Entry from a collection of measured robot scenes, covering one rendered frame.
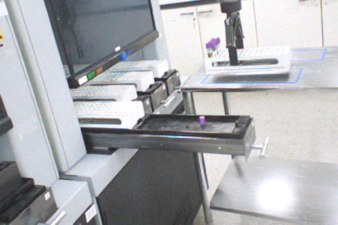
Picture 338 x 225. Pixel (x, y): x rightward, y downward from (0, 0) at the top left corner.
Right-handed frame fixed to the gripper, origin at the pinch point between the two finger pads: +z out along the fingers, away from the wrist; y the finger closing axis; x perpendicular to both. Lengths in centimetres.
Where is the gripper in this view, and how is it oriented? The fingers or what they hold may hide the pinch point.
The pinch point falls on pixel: (236, 55)
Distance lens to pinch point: 142.5
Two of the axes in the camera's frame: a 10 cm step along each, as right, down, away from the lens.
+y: 3.9, -3.5, 8.5
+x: -9.0, 0.4, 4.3
